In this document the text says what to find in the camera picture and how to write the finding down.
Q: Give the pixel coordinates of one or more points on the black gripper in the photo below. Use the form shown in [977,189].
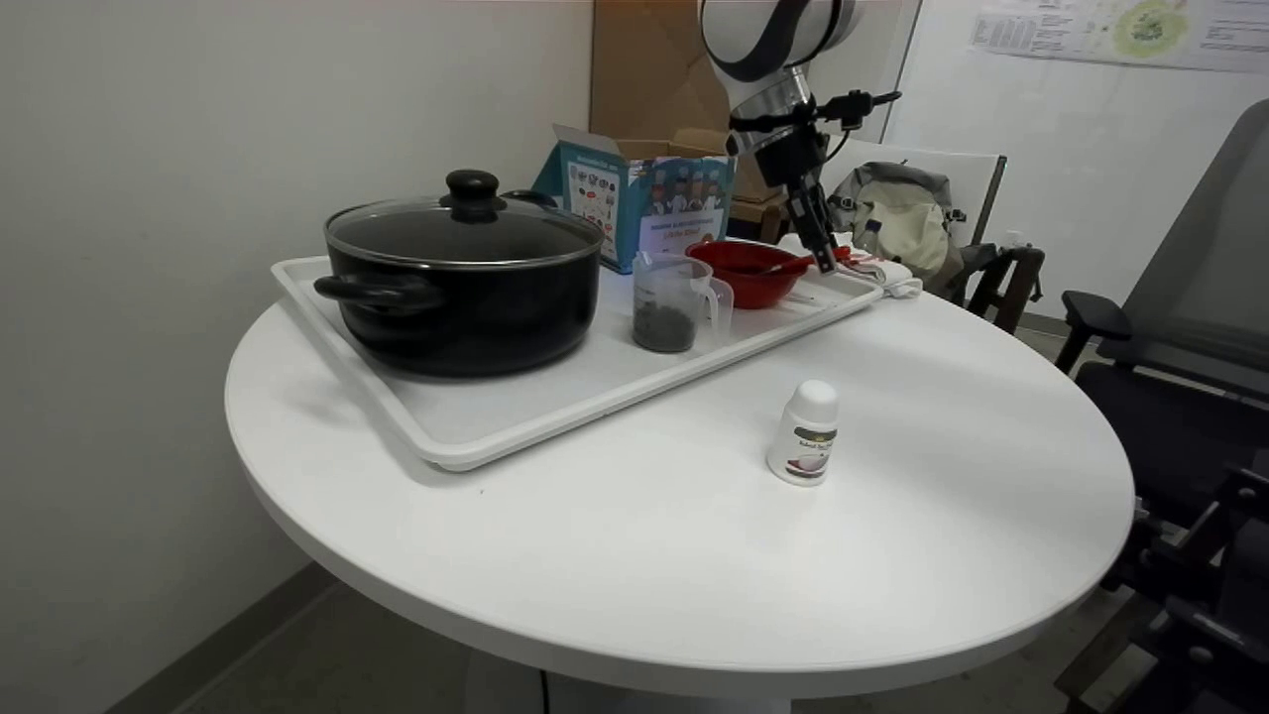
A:
[791,156]

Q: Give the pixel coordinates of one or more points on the red handled spoon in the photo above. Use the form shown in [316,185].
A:
[846,255]

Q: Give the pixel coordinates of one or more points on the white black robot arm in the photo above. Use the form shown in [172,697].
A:
[758,54]

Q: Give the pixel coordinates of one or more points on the red plastic bowl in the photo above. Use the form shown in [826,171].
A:
[754,270]

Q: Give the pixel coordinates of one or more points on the clear measuring jug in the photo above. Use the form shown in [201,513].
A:
[678,300]

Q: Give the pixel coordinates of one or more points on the beige bag on chair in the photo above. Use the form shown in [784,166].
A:
[900,212]

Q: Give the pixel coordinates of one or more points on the white striped cloth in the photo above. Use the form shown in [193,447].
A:
[881,270]

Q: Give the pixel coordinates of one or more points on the blue printed cardboard box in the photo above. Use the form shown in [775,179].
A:
[649,195]

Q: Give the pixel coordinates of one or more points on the dark wooden chair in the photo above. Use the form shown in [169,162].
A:
[989,278]

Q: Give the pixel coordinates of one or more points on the small white pill bottle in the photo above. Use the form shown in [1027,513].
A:
[805,433]

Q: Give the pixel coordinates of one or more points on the black glass pot lid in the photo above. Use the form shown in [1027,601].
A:
[464,228]

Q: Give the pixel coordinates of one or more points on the black cooking pot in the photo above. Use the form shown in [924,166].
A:
[464,323]

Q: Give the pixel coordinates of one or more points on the white plastic tray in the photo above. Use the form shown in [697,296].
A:
[475,421]

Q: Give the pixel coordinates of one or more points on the wall poster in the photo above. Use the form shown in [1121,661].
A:
[1133,35]

